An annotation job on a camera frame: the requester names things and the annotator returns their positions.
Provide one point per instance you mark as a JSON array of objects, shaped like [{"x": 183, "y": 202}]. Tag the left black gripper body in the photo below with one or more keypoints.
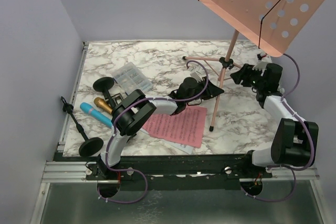
[{"x": 200, "y": 86}]

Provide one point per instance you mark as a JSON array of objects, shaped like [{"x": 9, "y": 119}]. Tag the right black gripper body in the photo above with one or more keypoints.
[{"x": 247, "y": 76}]

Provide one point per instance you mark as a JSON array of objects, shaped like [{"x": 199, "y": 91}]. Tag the pink sheet music page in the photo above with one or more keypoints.
[{"x": 186, "y": 128}]

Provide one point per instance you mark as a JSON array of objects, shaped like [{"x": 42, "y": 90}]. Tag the pink music stand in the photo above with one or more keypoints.
[{"x": 303, "y": 29}]

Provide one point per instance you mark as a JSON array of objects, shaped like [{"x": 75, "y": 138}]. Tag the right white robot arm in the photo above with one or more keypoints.
[{"x": 295, "y": 140}]

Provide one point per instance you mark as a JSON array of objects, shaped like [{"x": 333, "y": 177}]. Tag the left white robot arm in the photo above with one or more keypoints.
[{"x": 132, "y": 113}]

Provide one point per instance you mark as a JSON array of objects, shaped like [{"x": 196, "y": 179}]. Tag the white paper sheet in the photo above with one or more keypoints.
[{"x": 185, "y": 148}]

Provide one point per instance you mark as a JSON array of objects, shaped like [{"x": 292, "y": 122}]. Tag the clear plastic compartment box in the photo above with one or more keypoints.
[{"x": 129, "y": 78}]

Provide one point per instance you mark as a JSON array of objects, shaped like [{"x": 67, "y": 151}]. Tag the gold microphone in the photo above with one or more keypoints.
[{"x": 101, "y": 103}]

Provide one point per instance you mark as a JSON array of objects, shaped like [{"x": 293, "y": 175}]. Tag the blue microphone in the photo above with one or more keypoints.
[{"x": 88, "y": 109}]

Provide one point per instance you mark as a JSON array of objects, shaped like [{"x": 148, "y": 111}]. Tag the black round-base mic stand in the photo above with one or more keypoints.
[{"x": 90, "y": 146}]

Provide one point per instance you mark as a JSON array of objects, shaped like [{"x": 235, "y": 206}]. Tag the black mounting rail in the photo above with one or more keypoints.
[{"x": 180, "y": 172}]

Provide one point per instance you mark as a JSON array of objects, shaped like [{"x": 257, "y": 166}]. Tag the aluminium frame rail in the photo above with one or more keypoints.
[{"x": 64, "y": 172}]

